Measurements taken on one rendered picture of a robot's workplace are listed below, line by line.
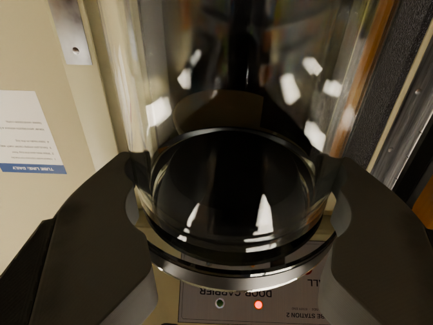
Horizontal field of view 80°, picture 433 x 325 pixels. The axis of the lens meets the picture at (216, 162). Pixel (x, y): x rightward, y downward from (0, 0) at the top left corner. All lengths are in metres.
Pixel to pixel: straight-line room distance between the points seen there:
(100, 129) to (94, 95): 0.03
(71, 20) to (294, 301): 0.34
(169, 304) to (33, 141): 0.73
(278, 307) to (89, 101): 0.28
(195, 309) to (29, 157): 0.78
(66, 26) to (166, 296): 0.27
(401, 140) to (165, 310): 0.30
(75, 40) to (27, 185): 0.86
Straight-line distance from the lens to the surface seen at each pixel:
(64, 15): 0.25
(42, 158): 0.97
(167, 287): 0.32
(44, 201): 1.11
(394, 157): 0.32
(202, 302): 0.32
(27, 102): 0.88
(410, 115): 0.30
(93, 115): 0.28
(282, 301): 0.33
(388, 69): 0.29
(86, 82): 0.26
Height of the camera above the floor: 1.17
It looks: 35 degrees up
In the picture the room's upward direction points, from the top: 178 degrees counter-clockwise
